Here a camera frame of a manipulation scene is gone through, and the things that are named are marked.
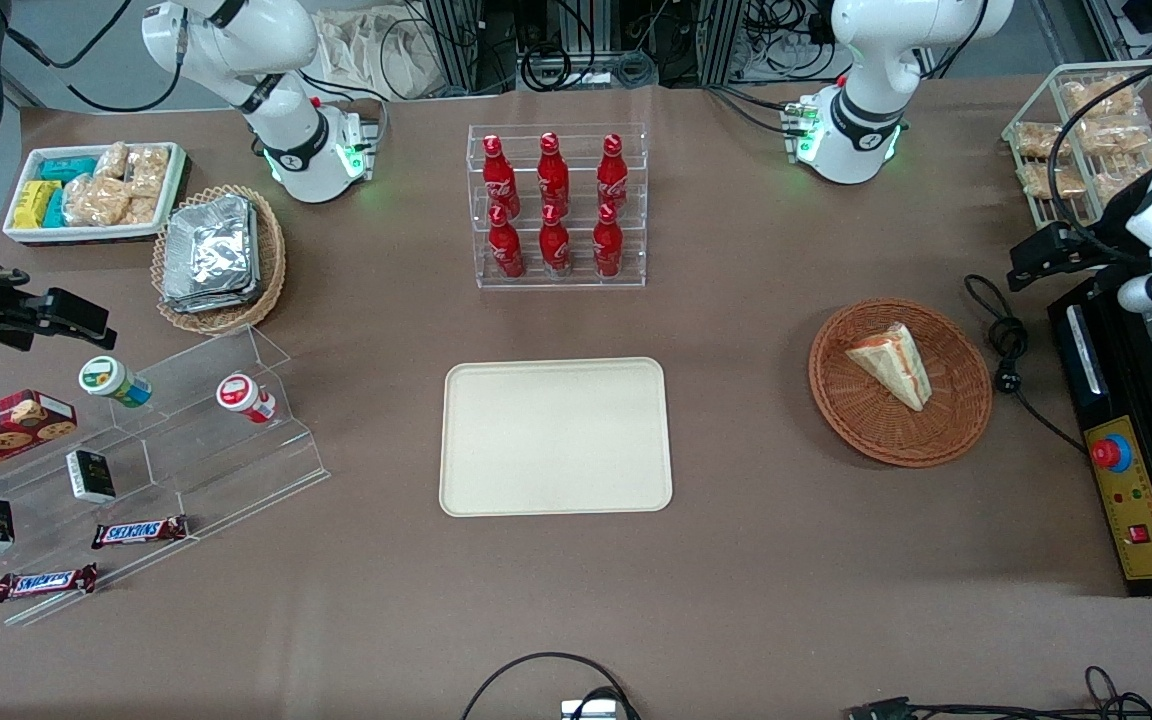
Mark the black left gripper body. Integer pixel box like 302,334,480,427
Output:
1066,170,1152,271

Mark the triangular sandwich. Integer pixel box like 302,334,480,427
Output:
844,322,934,412

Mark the white rectangular snack tray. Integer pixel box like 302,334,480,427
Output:
3,142,189,246

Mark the oval tan wicker basket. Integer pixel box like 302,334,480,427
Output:
151,185,287,336

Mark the round brown wicker basket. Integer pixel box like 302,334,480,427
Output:
808,298,994,469

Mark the beige rectangular serving tray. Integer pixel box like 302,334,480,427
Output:
439,357,674,518

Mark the clear bag of fried snacks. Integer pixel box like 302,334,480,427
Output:
1019,162,1087,199
1016,122,1067,161
1086,150,1152,201
1076,115,1152,156
1061,78,1137,119

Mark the green lid yogurt cup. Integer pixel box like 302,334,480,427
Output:
78,355,153,409

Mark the yellow snack packet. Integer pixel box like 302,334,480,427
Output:
13,180,62,229

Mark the black machine with yellow panel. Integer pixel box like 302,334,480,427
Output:
1046,270,1152,598

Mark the silver foil pouch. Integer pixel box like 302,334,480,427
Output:
164,197,255,301
161,205,263,314

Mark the red lid yogurt cup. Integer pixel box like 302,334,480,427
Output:
215,372,278,424

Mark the clear acrylic step display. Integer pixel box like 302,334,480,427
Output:
0,323,330,628

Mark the brown Snickers bar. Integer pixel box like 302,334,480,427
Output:
91,515,189,550
0,563,99,603

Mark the beige cloth bag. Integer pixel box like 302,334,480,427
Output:
316,8,442,101

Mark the red cola bottle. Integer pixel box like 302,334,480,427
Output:
597,134,630,213
539,204,573,278
538,132,571,216
592,203,625,279
483,135,520,219
488,205,526,279

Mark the clear acrylic bottle rack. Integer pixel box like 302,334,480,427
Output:
466,123,649,291

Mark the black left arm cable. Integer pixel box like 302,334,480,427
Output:
1049,45,1152,263

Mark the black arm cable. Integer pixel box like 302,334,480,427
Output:
1049,45,1152,263
0,0,187,113

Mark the black power cable with plug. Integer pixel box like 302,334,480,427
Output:
964,274,1087,456

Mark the white wire basket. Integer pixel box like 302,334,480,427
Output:
1001,60,1152,231

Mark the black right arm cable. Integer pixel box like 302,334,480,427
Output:
0,0,187,113

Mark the black looped cable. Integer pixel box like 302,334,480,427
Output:
461,652,642,720

